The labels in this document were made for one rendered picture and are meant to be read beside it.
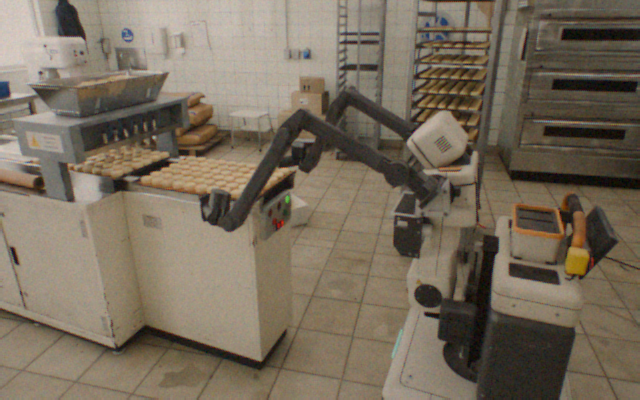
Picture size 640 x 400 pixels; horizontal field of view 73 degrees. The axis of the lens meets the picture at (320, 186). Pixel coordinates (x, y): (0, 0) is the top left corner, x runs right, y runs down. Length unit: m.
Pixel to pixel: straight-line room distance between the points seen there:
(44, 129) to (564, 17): 4.09
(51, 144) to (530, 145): 4.01
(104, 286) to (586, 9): 4.27
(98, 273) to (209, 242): 0.54
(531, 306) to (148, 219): 1.58
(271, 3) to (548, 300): 5.03
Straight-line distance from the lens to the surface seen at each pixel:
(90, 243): 2.16
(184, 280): 2.17
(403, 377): 1.85
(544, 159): 4.87
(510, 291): 1.49
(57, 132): 2.04
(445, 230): 1.63
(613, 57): 4.81
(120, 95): 2.22
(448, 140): 1.48
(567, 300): 1.51
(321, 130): 1.41
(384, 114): 1.82
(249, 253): 1.86
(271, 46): 5.90
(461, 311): 1.64
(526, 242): 1.59
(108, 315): 2.34
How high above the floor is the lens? 1.57
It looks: 21 degrees down
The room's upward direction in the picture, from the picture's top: straight up
